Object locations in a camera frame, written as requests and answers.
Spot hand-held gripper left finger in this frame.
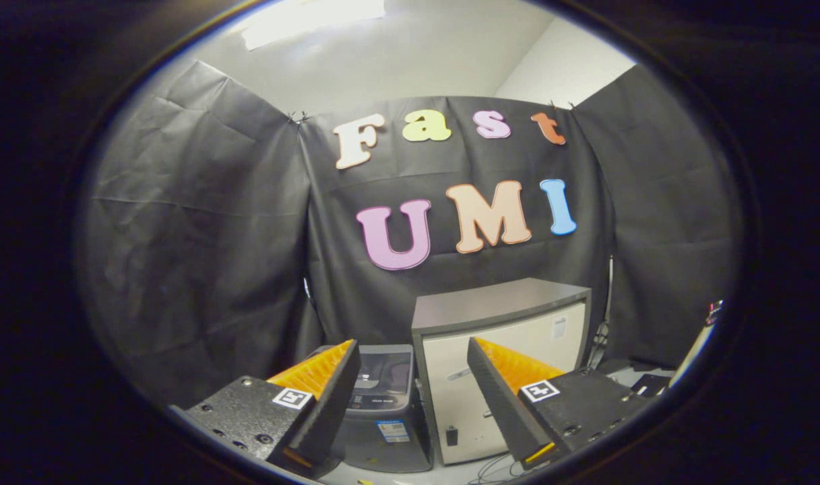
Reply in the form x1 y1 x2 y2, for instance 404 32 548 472
174 339 361 479

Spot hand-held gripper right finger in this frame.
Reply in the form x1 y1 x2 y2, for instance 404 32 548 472
467 337 653 472

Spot grey washing machine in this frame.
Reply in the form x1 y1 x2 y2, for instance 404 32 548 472
315 344 434 474

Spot beige cabinet with dark top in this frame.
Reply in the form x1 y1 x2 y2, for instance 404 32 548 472
412 278 592 465

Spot black backdrop cloth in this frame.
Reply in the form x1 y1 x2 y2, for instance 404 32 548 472
80 59 744 408

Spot bundle of floor cables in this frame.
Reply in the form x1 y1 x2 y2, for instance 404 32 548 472
467 453 540 485

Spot hanging black cables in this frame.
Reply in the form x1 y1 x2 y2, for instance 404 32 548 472
585 256 617 368

